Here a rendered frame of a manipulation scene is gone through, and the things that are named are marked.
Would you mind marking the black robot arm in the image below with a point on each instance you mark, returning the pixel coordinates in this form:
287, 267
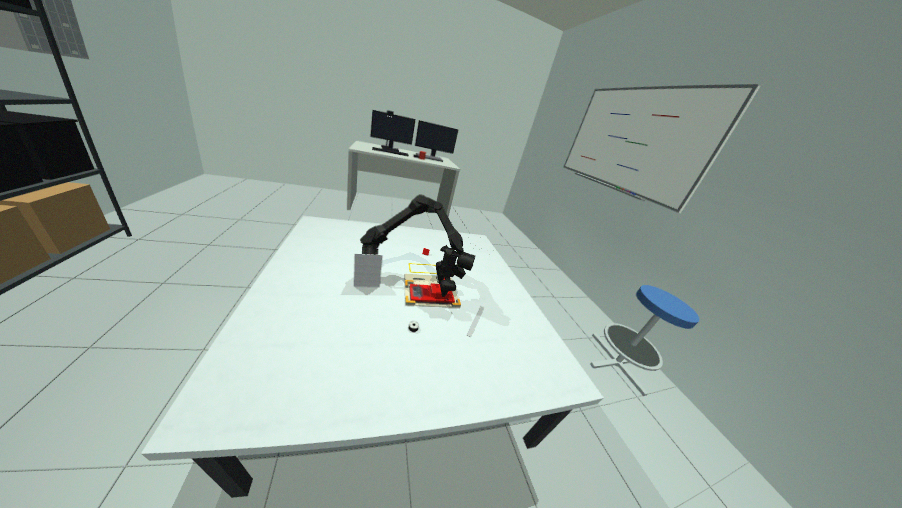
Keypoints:
376, 235

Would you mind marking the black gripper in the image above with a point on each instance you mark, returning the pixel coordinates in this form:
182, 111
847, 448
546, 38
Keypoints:
445, 271

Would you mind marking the red toy car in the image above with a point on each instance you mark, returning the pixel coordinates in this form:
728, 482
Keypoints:
421, 294

